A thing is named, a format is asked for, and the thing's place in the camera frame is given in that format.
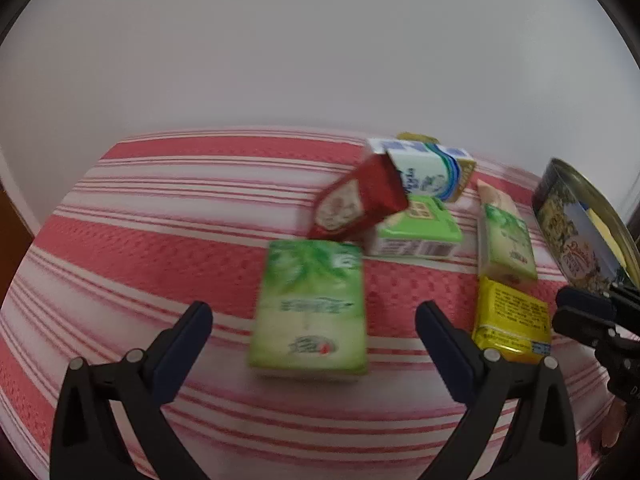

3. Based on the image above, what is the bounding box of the round metal cookie tin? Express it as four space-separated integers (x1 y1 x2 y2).
532 158 639 294

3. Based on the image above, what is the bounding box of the yellow foil packet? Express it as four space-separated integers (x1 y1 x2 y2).
472 276 552 364

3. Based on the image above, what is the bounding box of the green tissue pack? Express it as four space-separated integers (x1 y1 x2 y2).
477 204 538 289
247 240 368 379

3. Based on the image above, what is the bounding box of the green white small carton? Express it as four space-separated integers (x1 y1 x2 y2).
363 195 463 259

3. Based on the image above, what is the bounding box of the red snack packet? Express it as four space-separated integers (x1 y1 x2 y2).
307 153 409 242

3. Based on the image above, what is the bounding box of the beige paper sachet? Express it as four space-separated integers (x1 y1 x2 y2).
477 179 518 216

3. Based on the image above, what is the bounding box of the yellow green scouring sponge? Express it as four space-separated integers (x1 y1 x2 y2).
396 132 440 144

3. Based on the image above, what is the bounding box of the red striped tablecloth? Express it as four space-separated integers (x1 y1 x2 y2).
0 127 616 480

